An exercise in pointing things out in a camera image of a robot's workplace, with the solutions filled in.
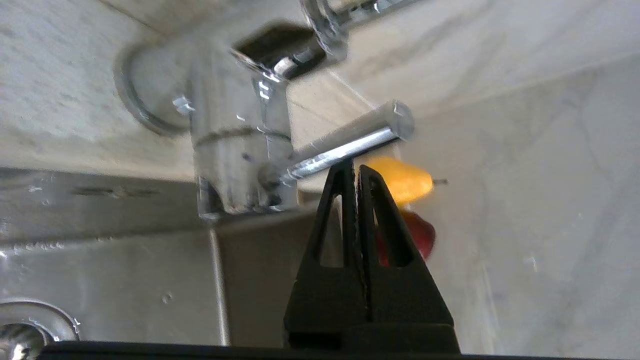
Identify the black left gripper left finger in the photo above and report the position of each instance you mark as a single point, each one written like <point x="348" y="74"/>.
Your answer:
<point x="325" y="305"/>

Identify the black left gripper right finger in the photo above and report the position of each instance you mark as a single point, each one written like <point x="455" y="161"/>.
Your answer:
<point x="410" y="300"/>

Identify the chrome faucet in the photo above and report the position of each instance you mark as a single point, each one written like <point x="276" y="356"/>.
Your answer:
<point x="235" y="150"/>

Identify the stainless steel sink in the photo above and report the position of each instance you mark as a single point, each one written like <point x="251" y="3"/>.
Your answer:
<point x="125" y="270"/>

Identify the dark red apple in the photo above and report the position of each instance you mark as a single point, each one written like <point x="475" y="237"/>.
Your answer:
<point x="422" y="235"/>

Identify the yellow pear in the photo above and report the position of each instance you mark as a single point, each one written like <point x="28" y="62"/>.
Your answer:
<point x="407" y="182"/>

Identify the round metal drain strainer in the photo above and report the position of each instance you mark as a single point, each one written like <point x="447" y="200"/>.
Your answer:
<point x="25" y="325"/>

